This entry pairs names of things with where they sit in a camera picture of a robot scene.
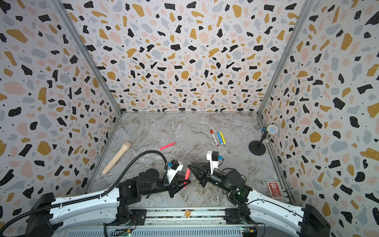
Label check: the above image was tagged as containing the red playing card box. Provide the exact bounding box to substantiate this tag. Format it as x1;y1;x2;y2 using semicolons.
267;182;283;199

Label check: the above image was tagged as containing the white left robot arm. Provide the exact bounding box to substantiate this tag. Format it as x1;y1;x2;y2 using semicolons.
25;168;190;237

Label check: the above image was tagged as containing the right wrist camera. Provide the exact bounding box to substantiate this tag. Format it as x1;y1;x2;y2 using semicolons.
206;151;223;175

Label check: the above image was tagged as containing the small brown tag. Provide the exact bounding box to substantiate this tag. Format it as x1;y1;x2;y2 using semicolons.
184;210;191;218

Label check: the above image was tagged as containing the yellow highlighter pen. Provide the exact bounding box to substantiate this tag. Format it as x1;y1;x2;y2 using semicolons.
219;132;226;145

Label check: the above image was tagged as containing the blue toy microphone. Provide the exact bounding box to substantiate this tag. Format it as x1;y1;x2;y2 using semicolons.
260;124;278;134

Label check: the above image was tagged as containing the blue highlighter pen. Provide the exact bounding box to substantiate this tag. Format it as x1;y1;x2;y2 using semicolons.
217;133;224;144

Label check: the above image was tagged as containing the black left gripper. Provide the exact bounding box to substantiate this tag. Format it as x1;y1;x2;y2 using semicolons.
143;172;191;197

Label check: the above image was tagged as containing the aluminium corner post right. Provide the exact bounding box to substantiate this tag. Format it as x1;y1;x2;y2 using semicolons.
256;0;314;178

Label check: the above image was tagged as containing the aluminium corner post left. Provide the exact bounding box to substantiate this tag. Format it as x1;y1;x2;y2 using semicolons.
52;1;122;193

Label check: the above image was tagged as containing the pink highlighter pen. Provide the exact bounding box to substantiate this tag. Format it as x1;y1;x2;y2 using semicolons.
159;142;176;151
184;168;190;189

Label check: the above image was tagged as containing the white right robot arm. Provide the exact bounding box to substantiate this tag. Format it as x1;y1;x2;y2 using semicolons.
188;163;331;237

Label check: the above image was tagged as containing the beige toy microphone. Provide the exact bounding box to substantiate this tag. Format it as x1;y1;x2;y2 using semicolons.
102;142;131;175

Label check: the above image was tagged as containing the aluminium corner post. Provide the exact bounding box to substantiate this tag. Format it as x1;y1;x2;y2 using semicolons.
52;1;122;193
256;0;314;178

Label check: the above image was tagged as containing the white marker pen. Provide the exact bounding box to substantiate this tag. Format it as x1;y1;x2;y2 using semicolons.
210;129;219;147

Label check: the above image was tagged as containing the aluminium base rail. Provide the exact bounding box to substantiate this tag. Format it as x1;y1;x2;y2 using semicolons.
56;205;310;237

